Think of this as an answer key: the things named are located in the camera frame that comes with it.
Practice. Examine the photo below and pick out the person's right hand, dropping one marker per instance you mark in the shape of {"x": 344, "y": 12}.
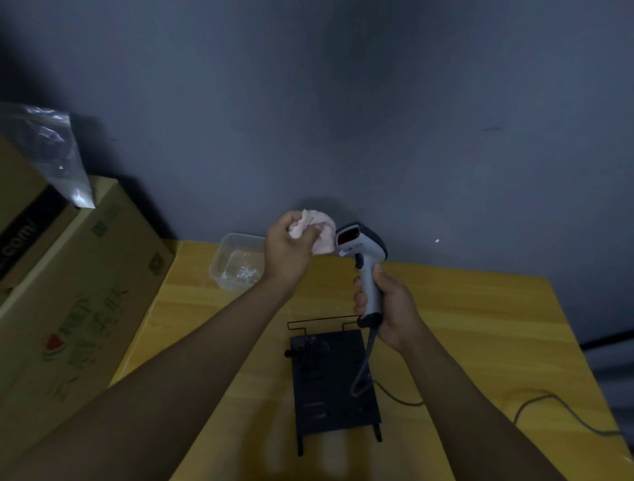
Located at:
{"x": 394, "y": 312}

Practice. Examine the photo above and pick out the person's left hand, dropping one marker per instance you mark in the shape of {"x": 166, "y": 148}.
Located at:
{"x": 287, "y": 257}

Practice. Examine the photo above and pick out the pink cleaning cloth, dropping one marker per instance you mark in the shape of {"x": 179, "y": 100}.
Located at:
{"x": 322, "y": 235}

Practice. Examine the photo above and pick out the white and black scanner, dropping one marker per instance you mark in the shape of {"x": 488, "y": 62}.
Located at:
{"x": 369, "y": 248}

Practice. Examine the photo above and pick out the black metal scanner stand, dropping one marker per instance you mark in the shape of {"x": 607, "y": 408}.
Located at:
{"x": 332, "y": 386}

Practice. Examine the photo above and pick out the person's left forearm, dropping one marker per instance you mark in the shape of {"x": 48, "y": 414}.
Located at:
{"x": 158, "y": 391}

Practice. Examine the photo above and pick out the person's right forearm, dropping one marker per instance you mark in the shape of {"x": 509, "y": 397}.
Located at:
{"x": 470, "y": 411}

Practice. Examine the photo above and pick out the clear plastic container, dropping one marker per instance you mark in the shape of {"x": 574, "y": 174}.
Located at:
{"x": 238, "y": 265}

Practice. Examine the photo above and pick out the large printed cardboard box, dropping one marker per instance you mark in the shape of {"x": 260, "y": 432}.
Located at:
{"x": 84, "y": 307}

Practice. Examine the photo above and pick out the clear plastic bag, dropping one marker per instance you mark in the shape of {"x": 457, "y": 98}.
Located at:
{"x": 49, "y": 153}

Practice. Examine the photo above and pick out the cardboard box with black tape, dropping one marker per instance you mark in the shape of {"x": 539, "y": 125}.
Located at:
{"x": 20, "y": 213}

